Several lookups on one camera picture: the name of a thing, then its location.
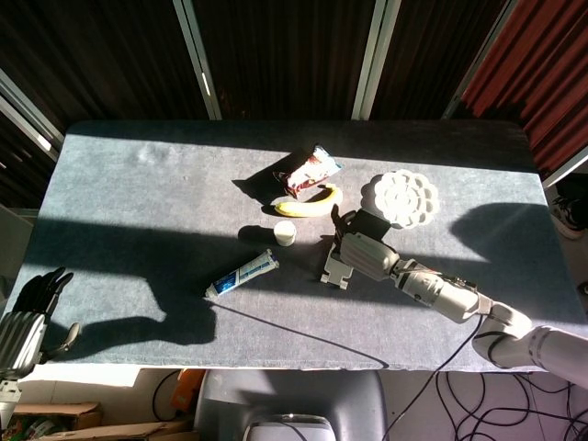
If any grey robot torso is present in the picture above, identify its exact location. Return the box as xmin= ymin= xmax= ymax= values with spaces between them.
xmin=193 ymin=369 xmax=390 ymax=441

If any brown cardboard box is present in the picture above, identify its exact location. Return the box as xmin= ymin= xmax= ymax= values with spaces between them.
xmin=13 ymin=401 xmax=105 ymax=434

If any blue white toothpaste tube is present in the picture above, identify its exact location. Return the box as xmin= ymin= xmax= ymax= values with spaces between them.
xmin=205 ymin=248 xmax=280 ymax=300

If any black phone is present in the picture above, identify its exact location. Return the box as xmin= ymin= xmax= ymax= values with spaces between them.
xmin=351 ymin=209 xmax=389 ymax=243

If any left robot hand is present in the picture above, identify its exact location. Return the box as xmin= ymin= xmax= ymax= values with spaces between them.
xmin=0 ymin=266 xmax=82 ymax=380

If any beige plastic holder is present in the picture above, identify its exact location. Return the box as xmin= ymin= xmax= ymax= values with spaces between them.
xmin=320 ymin=233 xmax=355 ymax=290

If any black looped cable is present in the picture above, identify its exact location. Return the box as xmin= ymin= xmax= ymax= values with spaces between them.
xmin=152 ymin=369 xmax=185 ymax=423

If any brown cardboard piece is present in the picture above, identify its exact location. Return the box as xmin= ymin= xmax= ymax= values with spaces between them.
xmin=40 ymin=421 xmax=199 ymax=441

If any black white shoe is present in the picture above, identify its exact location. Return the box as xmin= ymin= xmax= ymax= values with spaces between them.
xmin=548 ymin=176 xmax=588 ymax=240

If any small white cup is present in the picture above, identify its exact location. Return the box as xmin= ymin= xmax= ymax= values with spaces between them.
xmin=273 ymin=220 xmax=298 ymax=248

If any brown white snack packet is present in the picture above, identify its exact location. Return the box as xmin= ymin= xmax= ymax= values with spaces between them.
xmin=273 ymin=144 xmax=345 ymax=199

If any white window frame post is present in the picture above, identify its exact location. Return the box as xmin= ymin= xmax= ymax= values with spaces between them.
xmin=173 ymin=0 xmax=223 ymax=121
xmin=541 ymin=146 xmax=588 ymax=188
xmin=351 ymin=0 xmax=402 ymax=121
xmin=0 ymin=68 xmax=64 ymax=153
xmin=443 ymin=0 xmax=520 ymax=119

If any blue-grey table cloth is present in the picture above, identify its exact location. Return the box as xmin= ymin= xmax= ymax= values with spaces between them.
xmin=0 ymin=119 xmax=588 ymax=372

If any yellow banana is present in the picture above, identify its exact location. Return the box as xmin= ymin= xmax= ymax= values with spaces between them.
xmin=274 ymin=182 xmax=345 ymax=219

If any tangle of black floor cables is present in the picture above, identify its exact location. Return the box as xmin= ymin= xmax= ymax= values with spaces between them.
xmin=434 ymin=370 xmax=588 ymax=441

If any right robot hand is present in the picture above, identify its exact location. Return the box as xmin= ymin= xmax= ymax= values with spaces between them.
xmin=330 ymin=204 xmax=400 ymax=282

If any white flower-shaped dish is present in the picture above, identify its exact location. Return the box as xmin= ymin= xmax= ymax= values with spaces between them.
xmin=372 ymin=168 xmax=440 ymax=230

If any orange object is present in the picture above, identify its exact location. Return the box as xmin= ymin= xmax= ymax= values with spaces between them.
xmin=170 ymin=368 xmax=206 ymax=410

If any red curtain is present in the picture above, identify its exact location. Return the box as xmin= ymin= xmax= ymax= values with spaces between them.
xmin=461 ymin=0 xmax=588 ymax=171

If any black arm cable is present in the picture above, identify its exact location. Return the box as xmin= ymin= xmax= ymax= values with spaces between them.
xmin=381 ymin=314 xmax=486 ymax=441

